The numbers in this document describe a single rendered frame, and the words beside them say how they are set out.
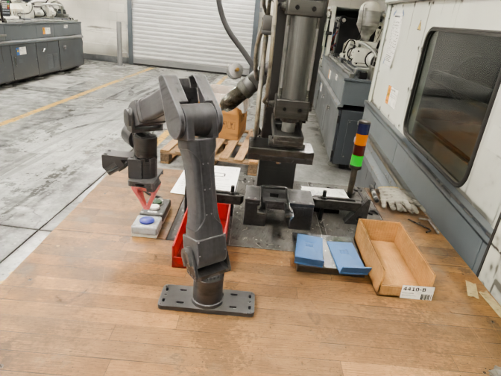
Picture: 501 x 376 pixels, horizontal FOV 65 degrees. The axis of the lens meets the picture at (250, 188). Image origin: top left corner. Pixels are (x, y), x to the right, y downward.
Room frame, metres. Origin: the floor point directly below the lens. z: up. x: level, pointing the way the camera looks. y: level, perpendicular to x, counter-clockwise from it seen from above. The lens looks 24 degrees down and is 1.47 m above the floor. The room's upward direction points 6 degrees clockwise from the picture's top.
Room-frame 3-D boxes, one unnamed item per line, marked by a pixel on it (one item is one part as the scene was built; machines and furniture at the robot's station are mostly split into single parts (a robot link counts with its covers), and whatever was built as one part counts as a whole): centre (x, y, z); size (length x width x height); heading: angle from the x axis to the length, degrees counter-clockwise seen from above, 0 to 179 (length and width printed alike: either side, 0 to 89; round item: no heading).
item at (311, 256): (0.87, -0.17, 0.93); 0.15 x 0.07 x 0.03; 173
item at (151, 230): (0.93, 0.27, 0.90); 0.07 x 0.07 x 0.06; 1
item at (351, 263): (0.86, -0.26, 0.93); 0.15 x 0.07 x 0.03; 5
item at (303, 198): (1.07, -0.09, 0.98); 0.20 x 0.10 x 0.01; 91
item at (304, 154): (1.14, -0.07, 1.22); 0.26 x 0.18 x 0.30; 1
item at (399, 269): (0.87, -0.38, 0.93); 0.25 x 0.13 x 0.08; 1
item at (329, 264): (0.89, -0.22, 0.91); 0.17 x 0.16 x 0.02; 91
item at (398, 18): (2.61, -0.78, 1.41); 0.25 x 0.01 x 0.33; 177
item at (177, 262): (0.90, 0.11, 0.93); 0.25 x 0.12 x 0.06; 1
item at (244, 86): (1.35, 0.04, 1.25); 0.19 x 0.07 x 0.19; 91
